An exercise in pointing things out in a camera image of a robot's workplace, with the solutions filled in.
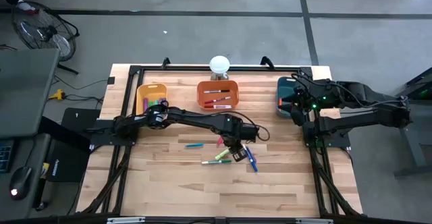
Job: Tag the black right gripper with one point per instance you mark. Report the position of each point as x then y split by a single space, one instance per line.
302 96

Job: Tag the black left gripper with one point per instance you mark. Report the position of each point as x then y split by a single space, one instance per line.
243 133

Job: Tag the dark blue highlighter pen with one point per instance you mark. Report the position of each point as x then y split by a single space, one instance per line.
252 154

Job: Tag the pink highlighter pen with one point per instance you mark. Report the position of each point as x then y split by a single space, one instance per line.
219 142

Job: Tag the lime green highlighter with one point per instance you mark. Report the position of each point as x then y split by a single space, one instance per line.
222 154

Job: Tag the blue dry-erase marker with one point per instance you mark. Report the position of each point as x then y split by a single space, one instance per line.
254 166

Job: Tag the red dry-erase marker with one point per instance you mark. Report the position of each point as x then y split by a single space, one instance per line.
217 106

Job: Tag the green dry-erase marker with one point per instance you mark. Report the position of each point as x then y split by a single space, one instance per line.
216 162

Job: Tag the black dry-erase marker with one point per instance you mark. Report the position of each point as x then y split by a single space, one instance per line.
216 91

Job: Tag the light blue highlighter pen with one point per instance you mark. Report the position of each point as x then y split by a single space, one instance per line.
194 145

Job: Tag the purple highlighter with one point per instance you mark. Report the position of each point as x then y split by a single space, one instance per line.
146 104
163 101

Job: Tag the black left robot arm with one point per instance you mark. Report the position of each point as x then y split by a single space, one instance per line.
195 117

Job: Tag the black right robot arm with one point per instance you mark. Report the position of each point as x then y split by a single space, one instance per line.
371 116

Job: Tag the teal plastic bin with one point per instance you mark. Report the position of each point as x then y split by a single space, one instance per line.
285 85

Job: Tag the orange plastic bin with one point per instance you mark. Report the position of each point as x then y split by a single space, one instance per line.
216 85

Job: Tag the white mushroom lamp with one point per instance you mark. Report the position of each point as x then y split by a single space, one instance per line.
219 63

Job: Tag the yellow plastic bin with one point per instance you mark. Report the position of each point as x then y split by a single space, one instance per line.
152 90

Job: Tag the black metal stand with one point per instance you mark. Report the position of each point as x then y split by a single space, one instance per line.
410 146

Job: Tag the small black connector block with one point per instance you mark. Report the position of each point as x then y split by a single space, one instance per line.
111 80

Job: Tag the black controller box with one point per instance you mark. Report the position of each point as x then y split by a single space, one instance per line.
67 163

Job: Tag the yellow power plug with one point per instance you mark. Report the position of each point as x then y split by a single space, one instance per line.
58 94

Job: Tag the black floor fan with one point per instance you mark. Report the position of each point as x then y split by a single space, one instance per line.
44 31

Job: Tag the black computer mouse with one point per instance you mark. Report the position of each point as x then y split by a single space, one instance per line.
20 180

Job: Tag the backlit keyboard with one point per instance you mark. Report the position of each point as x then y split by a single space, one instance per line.
5 156

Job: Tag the dark grey desk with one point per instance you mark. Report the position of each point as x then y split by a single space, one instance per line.
6 210

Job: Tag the person's shoe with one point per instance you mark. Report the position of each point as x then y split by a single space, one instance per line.
25 7

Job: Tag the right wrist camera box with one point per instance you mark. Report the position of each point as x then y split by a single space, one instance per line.
319 102

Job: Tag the black aluminium table frame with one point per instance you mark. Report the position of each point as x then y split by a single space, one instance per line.
189 68

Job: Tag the silver metal bracket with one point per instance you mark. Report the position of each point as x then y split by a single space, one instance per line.
314 221
125 220

